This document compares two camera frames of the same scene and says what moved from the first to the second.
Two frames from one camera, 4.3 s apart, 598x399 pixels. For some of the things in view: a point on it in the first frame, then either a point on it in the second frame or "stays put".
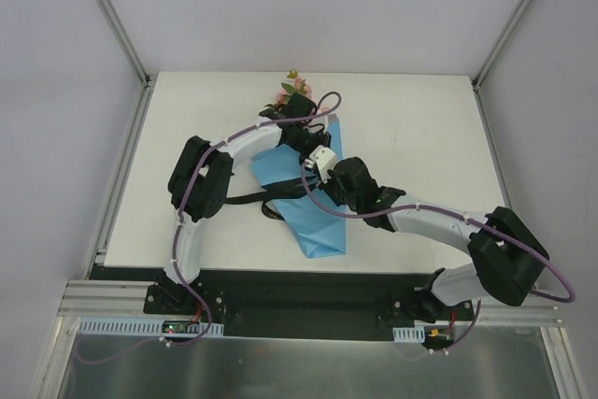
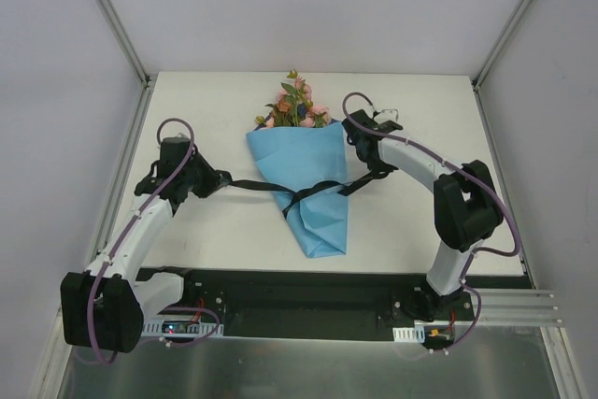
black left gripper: [316, 139] -> [211, 179]
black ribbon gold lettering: [277, 191] -> [345, 187]
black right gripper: [324, 180] -> [372, 163]
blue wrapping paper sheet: [316, 218] stays put
